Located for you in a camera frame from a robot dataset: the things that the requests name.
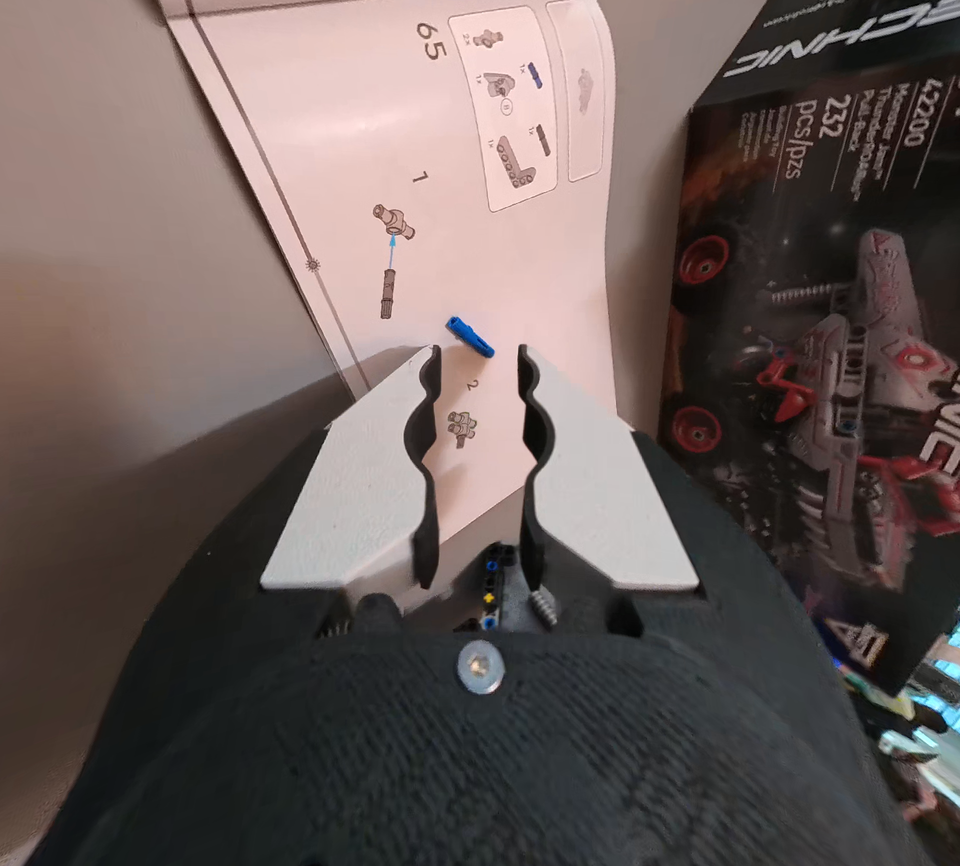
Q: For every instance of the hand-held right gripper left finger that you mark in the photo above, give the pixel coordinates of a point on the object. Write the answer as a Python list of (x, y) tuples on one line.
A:
[(352, 491)]

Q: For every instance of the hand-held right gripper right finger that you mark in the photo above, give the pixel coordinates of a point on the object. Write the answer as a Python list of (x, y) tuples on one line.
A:
[(607, 498)]

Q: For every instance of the black toy brick assembly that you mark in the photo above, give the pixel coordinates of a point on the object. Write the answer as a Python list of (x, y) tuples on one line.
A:
[(491, 592)]

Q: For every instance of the blue toy brick pin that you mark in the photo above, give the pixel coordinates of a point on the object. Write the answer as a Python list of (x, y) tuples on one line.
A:
[(466, 335)]

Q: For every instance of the dark toy brick box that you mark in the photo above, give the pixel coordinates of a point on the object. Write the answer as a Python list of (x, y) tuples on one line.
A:
[(787, 205)]

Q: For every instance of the toy brick instruction booklet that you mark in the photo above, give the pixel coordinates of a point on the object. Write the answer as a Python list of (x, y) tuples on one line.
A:
[(337, 130)]

